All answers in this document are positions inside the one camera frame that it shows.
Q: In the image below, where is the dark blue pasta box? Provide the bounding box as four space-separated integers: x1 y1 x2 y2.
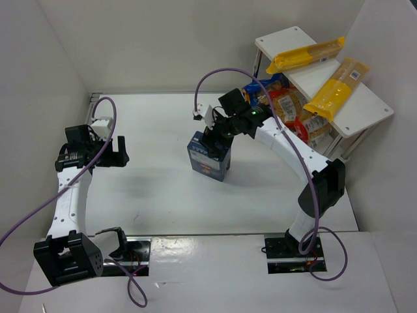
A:
187 131 231 182

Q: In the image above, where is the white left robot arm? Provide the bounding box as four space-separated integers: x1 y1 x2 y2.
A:
33 117 129 287

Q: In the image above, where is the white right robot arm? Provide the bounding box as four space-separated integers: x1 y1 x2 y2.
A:
193 89 345 241

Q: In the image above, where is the blue pasta bag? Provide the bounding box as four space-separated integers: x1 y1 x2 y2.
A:
242 73 290 106

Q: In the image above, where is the red fusilli pasta bag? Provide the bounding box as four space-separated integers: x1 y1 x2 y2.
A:
269 87 308 127

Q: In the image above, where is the red macaroni pasta bag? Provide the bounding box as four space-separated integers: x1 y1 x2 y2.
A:
294 111 332 148

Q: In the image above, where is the white two-tier shelf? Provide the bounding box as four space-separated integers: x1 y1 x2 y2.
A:
252 26 395 160

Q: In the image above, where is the yellow spaghetti bag front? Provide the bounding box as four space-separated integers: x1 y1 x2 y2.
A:
303 57 370 122

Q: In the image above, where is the yellow spaghetti bag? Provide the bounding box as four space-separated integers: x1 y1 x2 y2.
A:
266 37 345 74
303 57 370 122

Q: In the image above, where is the yellow spaghetti bag rear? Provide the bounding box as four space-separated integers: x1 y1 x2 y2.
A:
266 37 345 74

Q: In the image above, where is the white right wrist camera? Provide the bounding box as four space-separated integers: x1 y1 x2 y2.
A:
193 104 215 130

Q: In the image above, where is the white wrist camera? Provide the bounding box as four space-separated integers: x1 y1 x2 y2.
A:
91 117 113 140
193 104 215 130

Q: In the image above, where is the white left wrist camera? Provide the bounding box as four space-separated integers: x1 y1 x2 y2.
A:
91 117 113 140

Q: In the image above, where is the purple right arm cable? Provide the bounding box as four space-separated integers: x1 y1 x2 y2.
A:
194 67 349 282

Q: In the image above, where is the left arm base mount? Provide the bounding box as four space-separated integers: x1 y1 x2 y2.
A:
91 227 152 276

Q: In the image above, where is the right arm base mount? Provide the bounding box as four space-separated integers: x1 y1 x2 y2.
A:
261 233 327 275

